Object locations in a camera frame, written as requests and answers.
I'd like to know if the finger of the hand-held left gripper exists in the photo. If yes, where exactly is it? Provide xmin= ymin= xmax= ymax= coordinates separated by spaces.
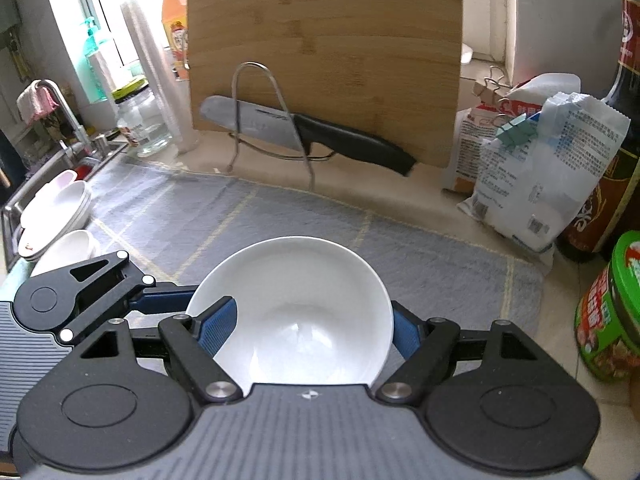
xmin=56 ymin=251 xmax=202 ymax=345

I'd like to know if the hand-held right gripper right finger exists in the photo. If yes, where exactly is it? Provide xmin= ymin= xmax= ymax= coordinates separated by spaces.
xmin=375 ymin=302 xmax=532 ymax=404

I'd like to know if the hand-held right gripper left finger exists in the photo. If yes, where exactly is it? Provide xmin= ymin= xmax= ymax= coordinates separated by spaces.
xmin=77 ymin=296 xmax=247 ymax=404

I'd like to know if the plain white bowl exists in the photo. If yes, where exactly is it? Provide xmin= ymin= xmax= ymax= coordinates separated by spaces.
xmin=185 ymin=236 xmax=395 ymax=387

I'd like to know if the grey checked dish mat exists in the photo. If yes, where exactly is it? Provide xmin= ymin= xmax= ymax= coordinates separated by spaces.
xmin=0 ymin=160 xmax=546 ymax=361

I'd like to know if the red basin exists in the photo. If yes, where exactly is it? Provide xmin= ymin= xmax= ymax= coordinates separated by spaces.
xmin=74 ymin=157 xmax=102 ymax=182

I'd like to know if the steel sink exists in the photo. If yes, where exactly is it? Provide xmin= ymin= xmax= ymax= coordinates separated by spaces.
xmin=0 ymin=141 xmax=127 ymax=272

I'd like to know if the glass jar yellow lid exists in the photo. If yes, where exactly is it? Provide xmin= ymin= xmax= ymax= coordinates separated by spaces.
xmin=112 ymin=76 xmax=174 ymax=157

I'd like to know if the white orange food bag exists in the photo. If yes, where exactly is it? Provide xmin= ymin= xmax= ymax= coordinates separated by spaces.
xmin=442 ymin=104 xmax=502 ymax=196

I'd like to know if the steel faucet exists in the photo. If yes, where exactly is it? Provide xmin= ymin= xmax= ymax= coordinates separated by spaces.
xmin=31 ymin=79 xmax=99 ymax=162

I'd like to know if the green lid jar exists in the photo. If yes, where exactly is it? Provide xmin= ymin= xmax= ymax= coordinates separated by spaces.
xmin=573 ymin=230 xmax=640 ymax=384

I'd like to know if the stack of clear plastic cups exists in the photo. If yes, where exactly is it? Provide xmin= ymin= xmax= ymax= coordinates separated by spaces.
xmin=120 ymin=0 xmax=197 ymax=154

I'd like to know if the white blue food bag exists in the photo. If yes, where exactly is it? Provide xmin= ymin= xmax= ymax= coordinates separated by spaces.
xmin=456 ymin=73 xmax=631 ymax=269

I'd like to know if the green binder clip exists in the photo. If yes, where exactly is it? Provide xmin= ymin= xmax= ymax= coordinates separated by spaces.
xmin=492 ymin=112 xmax=542 ymax=150

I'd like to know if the pink cloth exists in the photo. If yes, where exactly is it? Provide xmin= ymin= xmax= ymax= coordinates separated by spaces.
xmin=16 ymin=81 xmax=61 ymax=125

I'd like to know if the white plastic bag roll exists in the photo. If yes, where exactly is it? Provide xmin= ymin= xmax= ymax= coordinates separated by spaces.
xmin=97 ymin=37 xmax=127 ymax=95

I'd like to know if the green dish soap bottle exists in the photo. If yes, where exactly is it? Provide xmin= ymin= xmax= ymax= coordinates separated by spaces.
xmin=75 ymin=16 xmax=119 ymax=104

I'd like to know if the metal binder clip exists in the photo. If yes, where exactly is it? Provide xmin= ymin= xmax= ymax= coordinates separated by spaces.
xmin=472 ymin=66 xmax=507 ymax=107

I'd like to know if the orange oil jug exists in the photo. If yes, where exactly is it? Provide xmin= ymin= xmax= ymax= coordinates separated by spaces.
xmin=160 ymin=0 xmax=191 ymax=82

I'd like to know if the dark sauce bottle red label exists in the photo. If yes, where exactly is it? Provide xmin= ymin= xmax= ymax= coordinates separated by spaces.
xmin=555 ymin=0 xmax=640 ymax=264

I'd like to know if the bamboo cutting board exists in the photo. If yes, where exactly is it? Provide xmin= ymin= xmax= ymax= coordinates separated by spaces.
xmin=187 ymin=0 xmax=464 ymax=169

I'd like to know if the kitchen knife black handle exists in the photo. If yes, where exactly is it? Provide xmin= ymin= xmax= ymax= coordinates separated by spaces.
xmin=199 ymin=94 xmax=418 ymax=177

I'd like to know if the steel wire rack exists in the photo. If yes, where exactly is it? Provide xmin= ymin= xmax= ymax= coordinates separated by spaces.
xmin=227 ymin=61 xmax=334 ymax=192

